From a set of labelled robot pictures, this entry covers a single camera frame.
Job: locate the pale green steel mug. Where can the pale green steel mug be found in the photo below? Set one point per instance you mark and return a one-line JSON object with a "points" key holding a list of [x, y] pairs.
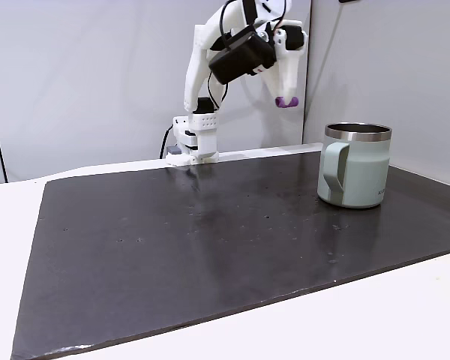
{"points": [[356, 172]]}

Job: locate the purple pen grip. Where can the purple pen grip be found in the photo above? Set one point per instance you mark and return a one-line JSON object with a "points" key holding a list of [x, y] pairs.
{"points": [[287, 102]]}

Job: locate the black camera box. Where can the black camera box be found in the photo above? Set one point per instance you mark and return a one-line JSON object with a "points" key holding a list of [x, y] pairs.
{"points": [[242, 56]]}

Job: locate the black rubber mat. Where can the black rubber mat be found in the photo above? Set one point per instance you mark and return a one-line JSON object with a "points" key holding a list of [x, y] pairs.
{"points": [[210, 243]]}

